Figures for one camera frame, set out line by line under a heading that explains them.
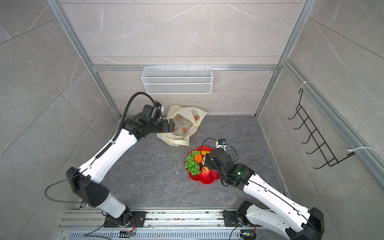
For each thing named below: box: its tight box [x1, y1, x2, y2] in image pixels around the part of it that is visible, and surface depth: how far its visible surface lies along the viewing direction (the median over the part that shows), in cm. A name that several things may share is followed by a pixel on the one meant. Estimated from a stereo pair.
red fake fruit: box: [200, 166, 211, 180], surface depth 85 cm
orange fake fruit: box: [194, 154, 203, 164], surface depth 92 cm
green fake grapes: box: [184, 150, 201, 176], surface depth 85 cm
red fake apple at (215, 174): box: [210, 169, 220, 179], surface depth 85 cm
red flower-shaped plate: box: [184, 145, 221, 185], surface depth 85 cm
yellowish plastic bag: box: [156, 104, 208, 147], surface depth 100 cm
